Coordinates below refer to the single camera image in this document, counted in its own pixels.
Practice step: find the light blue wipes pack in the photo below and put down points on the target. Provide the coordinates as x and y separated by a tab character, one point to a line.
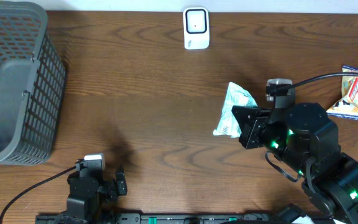
235	96

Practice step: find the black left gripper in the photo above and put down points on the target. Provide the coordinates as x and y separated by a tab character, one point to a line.
113	191

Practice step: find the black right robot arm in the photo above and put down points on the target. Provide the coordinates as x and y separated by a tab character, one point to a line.
303	137

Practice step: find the yellow snack bag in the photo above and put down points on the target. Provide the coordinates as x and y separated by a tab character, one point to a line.
347	106

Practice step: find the dark grey plastic basket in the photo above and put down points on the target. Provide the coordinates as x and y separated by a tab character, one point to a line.
32	82

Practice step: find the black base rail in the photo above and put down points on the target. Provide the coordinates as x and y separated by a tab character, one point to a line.
135	218

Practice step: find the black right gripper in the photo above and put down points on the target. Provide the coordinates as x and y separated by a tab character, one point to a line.
255	129

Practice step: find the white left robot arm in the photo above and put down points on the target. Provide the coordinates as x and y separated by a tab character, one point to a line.
88	193

